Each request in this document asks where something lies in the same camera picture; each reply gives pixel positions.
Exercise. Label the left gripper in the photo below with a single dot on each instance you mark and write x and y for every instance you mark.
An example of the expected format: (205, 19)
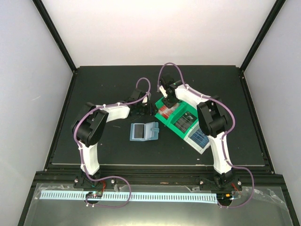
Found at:
(150, 110)

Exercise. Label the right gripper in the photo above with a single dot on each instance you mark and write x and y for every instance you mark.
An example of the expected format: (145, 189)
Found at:
(168, 103)

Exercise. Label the green bin with red cards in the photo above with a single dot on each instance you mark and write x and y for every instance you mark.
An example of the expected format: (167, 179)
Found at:
(166, 122)

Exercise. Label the green bin with black cards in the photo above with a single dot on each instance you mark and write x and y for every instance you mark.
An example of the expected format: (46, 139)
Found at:
(177, 116)

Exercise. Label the blue card holder wallet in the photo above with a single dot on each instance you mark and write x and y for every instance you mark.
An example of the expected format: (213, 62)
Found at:
(151, 132)

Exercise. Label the white bin with blue cards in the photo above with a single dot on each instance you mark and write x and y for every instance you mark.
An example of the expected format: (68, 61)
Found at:
(193, 144)

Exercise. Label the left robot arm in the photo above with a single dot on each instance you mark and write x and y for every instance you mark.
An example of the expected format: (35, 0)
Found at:
(90, 124)

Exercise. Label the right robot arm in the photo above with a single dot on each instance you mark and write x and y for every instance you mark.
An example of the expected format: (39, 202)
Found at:
(212, 119)

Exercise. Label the red white credit card stack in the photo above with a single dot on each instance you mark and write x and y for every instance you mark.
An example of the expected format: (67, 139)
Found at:
(165, 112)

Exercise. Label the black credit card stack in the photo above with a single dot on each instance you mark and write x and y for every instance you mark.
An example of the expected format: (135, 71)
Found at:
(185, 122)

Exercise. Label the blue credit card stack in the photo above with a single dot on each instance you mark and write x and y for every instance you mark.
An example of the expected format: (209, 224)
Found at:
(199, 138)

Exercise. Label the left small circuit board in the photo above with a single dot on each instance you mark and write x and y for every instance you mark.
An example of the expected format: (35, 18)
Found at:
(94, 196)

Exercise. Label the small circuit board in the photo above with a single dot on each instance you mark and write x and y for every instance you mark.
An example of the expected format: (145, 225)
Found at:
(228, 196)
(94, 196)

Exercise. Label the right small circuit board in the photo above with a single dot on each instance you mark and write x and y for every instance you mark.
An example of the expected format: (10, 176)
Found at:
(228, 196)

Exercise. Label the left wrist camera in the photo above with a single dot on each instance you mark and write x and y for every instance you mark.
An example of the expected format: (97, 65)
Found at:
(146, 99)

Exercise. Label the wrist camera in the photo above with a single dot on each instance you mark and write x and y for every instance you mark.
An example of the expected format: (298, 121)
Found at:
(162, 91)
(146, 99)

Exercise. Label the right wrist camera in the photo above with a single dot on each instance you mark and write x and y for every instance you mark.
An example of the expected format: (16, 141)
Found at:
(162, 91)

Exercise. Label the white slotted cable duct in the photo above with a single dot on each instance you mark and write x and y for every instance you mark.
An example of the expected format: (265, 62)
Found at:
(131, 197)

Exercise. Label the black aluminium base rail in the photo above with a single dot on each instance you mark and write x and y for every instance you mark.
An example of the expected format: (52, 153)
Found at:
(204, 179)

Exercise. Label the right black frame post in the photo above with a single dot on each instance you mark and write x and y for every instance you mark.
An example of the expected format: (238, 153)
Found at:
(277, 6)

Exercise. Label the black frame post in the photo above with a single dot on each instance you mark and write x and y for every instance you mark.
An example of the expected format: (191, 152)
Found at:
(277, 6)
(55, 34)

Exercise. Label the left black frame post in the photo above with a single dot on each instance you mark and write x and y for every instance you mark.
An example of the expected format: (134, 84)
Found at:
(55, 34)

